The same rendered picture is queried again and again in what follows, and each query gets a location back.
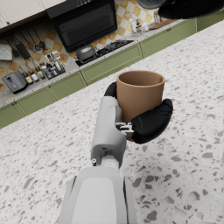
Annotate green kitchen cabinets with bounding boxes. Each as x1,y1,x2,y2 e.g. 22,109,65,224
0,18,198,130

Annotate white oven mitt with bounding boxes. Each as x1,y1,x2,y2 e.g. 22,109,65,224
0,43,13,61

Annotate wooden cutting board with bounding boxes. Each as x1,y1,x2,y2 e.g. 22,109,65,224
148,18,178,31

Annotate black toaster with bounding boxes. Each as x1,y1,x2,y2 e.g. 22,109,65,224
1,69,29,95

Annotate black range hood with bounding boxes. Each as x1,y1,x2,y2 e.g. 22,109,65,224
45,0,119,53

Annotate grey cooking pot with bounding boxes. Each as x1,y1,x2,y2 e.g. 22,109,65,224
75,42,97,62

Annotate black ladle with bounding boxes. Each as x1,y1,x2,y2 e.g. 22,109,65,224
31,25,46,50

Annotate black gas stove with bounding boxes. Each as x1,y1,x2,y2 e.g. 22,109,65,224
74,39,135,67

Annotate black spice rack with bottles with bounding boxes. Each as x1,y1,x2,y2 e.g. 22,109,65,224
38,51,67,81

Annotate white upper cabinets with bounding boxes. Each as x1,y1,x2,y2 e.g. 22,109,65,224
0,0,67,30

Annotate brown cup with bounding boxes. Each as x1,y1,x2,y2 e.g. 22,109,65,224
115,70,166,143

